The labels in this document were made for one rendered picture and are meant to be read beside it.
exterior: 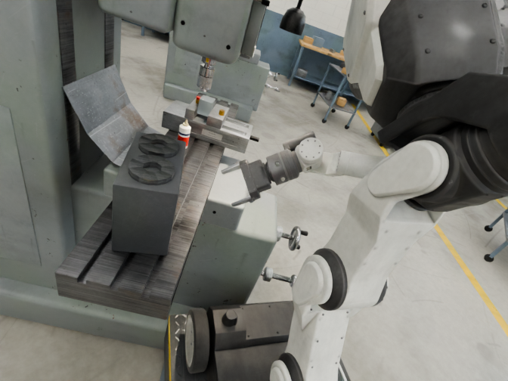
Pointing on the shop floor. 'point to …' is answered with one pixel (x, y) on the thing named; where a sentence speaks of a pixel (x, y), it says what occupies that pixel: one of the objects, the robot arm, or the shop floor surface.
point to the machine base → (82, 314)
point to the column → (45, 127)
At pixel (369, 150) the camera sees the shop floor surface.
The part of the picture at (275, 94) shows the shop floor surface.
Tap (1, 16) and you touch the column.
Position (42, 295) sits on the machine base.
